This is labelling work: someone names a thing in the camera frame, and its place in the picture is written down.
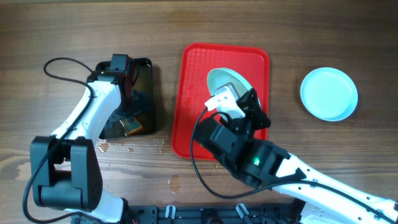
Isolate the green and orange sponge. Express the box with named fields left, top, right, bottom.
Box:
left=121, top=117, right=143, bottom=136

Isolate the light blue plate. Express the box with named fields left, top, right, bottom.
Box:
left=300, top=67, right=359, bottom=122
left=207, top=68, right=252, bottom=103

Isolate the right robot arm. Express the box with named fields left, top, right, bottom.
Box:
left=190, top=86, right=397, bottom=223

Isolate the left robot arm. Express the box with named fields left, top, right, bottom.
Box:
left=22, top=54, right=157, bottom=223

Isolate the black tray with water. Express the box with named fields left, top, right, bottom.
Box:
left=99, top=58, right=157, bottom=139

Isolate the red plastic serving tray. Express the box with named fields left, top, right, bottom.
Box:
left=171, top=42, right=271, bottom=159

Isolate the left black cable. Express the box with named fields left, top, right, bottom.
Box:
left=21, top=57, right=96, bottom=224

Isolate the black cable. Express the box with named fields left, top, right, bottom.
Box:
left=189, top=105, right=398, bottom=223
left=21, top=57, right=96, bottom=224

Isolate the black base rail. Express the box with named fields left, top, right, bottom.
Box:
left=129, top=203, right=301, bottom=224

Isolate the right black cable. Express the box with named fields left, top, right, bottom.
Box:
left=189, top=105, right=398, bottom=223

